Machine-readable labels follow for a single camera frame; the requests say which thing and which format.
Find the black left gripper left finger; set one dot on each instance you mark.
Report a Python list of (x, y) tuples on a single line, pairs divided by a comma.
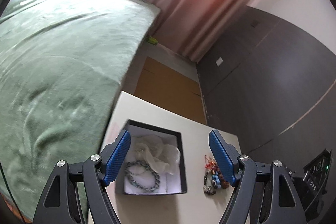
[(60, 202)]

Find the black jewelry box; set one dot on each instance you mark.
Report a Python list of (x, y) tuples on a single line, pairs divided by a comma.
[(137, 178)]

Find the white plastic bag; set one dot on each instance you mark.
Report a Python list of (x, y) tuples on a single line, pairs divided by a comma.
[(160, 156)]

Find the dark grey wardrobe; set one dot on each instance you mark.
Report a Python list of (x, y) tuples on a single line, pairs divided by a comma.
[(275, 89)]

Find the small green toy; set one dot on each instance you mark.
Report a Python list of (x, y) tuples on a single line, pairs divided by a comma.
[(152, 40)]

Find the green bed blanket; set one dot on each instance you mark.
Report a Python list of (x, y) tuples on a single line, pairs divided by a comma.
[(62, 67)]

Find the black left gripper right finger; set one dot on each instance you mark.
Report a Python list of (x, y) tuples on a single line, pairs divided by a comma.
[(280, 202)]

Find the white wall socket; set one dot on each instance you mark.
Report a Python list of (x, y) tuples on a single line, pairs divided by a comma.
[(219, 61)]

